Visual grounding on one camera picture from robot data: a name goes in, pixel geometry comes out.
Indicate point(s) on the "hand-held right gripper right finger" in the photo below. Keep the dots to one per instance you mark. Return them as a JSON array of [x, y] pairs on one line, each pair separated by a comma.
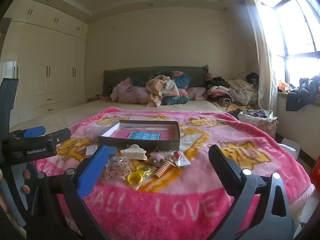
[[225, 172]]

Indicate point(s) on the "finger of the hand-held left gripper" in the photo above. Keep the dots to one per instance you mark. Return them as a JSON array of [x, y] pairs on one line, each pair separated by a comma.
[[61, 134], [35, 131]]

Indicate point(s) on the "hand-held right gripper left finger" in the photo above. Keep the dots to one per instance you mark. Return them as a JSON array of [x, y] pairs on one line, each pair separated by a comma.
[[92, 173]]

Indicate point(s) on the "lace bow hair clip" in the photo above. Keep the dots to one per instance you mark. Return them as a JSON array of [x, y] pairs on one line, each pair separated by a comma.
[[117, 168]]

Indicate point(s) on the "yellow rings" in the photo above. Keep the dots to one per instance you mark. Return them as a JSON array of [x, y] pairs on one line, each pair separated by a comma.
[[133, 178]]

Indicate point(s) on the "red earrings packet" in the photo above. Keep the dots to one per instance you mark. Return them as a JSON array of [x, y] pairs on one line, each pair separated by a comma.
[[181, 160]]

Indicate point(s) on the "white cloud hair claw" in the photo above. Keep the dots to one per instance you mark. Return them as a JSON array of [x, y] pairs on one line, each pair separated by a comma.
[[133, 153]]

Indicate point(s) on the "dark cardboard box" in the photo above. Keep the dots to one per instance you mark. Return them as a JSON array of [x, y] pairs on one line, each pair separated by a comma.
[[140, 143]]

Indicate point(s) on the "pink pig hair accessory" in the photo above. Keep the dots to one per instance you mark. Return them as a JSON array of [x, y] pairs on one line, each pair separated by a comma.
[[157, 160]]

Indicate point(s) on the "person's left hand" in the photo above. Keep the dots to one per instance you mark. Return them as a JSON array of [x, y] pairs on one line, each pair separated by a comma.
[[25, 175]]

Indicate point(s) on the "white earring card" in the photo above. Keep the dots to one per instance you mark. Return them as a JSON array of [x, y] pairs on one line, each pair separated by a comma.
[[91, 150]]

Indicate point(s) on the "small blue box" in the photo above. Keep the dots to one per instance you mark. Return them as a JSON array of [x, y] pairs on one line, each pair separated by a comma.
[[113, 151]]

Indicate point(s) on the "pink printed blanket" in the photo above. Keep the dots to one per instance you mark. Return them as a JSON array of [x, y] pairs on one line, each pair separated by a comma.
[[190, 205]]

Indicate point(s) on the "laundry bag with clothes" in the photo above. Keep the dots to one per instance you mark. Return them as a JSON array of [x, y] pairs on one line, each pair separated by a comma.
[[260, 122]]

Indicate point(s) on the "blue printed card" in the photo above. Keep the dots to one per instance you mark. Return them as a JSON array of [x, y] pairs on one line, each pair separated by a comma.
[[143, 136]]

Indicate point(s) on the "cream wardrobe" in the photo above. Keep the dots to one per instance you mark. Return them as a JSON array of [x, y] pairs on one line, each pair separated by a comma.
[[45, 62]]

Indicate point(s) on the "white box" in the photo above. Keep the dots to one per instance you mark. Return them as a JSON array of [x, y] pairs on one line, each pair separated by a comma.
[[290, 147]]

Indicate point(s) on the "pink quilt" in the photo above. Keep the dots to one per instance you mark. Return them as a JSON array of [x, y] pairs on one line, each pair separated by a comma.
[[130, 92]]

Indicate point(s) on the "pink pillow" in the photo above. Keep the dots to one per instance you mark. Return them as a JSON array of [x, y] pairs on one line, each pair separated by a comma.
[[197, 93]]

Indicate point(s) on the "pile of clothes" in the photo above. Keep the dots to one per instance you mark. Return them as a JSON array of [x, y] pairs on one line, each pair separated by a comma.
[[130, 73], [237, 90]]

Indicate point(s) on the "red object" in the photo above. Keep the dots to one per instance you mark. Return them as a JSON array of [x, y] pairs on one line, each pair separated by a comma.
[[316, 170]]

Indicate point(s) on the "dark blue floral quilt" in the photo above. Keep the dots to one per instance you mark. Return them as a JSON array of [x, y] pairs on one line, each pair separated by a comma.
[[182, 80]]

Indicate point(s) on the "orange cloth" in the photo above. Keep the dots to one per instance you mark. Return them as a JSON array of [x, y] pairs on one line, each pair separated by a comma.
[[283, 86]]

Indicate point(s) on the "beige floral cloth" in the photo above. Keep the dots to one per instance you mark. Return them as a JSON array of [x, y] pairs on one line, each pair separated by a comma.
[[160, 86]]

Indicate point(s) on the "dark jacket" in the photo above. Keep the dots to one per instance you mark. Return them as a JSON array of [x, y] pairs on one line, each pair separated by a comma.
[[302, 92]]

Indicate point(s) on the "cream curtain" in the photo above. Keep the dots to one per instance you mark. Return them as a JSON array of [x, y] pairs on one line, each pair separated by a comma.
[[265, 62]]

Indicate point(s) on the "window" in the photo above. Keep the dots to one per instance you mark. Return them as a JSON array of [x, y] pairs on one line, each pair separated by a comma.
[[297, 30]]

